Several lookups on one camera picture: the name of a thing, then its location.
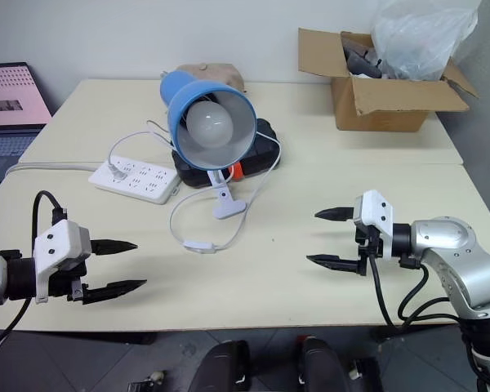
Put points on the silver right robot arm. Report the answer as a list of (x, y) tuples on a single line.
[(453, 253)]

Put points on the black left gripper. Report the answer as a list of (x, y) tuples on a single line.
[(63, 279)]

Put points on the laptop with pink screen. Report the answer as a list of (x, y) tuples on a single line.
[(8, 98)]

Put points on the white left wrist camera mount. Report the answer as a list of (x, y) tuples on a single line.
[(55, 241)]

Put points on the clear plastic bag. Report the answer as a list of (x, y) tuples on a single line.
[(416, 36)]

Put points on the dark items in box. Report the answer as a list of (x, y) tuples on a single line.
[(359, 59)]

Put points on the blue desk lamp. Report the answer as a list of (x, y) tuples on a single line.
[(179, 102)]

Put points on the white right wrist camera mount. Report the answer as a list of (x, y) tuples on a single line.
[(373, 212)]

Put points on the brown cardboard box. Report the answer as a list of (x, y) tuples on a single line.
[(375, 110)]

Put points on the white power strip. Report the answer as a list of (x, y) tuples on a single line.
[(147, 183)]

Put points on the white light bulb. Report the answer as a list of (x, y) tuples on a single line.
[(210, 122)]

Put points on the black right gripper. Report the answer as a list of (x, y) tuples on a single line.
[(369, 245)]

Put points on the beige cloth bundle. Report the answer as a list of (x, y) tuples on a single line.
[(224, 73)]

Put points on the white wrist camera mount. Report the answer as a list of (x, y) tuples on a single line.
[(55, 241), (373, 212)]

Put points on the white power plug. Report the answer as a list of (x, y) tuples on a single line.
[(116, 170)]

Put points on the dark rounded shape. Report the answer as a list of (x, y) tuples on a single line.
[(322, 365), (222, 367)]

